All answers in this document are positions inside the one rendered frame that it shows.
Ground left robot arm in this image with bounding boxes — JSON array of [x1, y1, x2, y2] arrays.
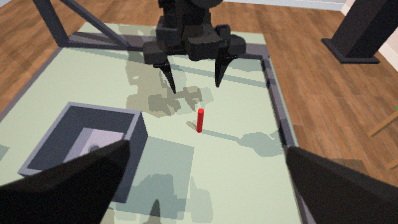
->
[[159, 0, 231, 61]]

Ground red peg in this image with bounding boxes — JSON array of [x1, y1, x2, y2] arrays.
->
[[197, 108, 204, 133]]

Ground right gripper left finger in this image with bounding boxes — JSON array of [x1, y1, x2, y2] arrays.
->
[[0, 139, 130, 224]]

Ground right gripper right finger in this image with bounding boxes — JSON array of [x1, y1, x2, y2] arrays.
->
[[286, 146, 398, 224]]

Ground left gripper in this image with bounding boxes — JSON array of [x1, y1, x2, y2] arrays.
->
[[143, 6, 246, 94]]

